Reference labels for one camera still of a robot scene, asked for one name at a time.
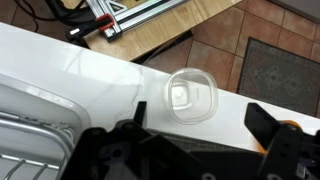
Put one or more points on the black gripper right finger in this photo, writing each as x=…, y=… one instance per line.
x=280, y=140

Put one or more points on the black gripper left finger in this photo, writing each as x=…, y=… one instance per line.
x=143, y=140

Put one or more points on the orange plastic bowl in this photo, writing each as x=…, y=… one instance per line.
x=290, y=124

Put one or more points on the patterned grey floor rug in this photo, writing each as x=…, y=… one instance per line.
x=283, y=76

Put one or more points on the wooden robot platform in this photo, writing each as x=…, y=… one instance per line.
x=173, y=30

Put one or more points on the red and black clamp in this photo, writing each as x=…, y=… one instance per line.
x=91, y=27

